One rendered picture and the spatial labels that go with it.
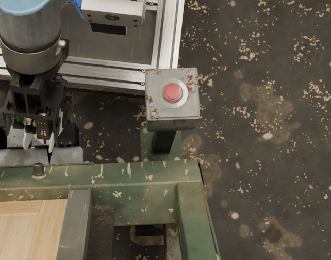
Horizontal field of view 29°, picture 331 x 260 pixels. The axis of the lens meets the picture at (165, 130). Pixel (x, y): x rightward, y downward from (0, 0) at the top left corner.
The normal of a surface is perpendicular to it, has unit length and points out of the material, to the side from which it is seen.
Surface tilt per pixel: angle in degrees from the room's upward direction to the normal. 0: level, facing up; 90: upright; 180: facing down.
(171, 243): 0
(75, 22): 0
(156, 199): 30
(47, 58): 70
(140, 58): 0
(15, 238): 60
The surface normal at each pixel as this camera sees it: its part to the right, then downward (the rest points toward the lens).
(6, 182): -0.02, -0.93
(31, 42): 0.20, 0.80
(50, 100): 0.08, -0.59
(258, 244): 0.04, -0.15
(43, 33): 0.57, 0.69
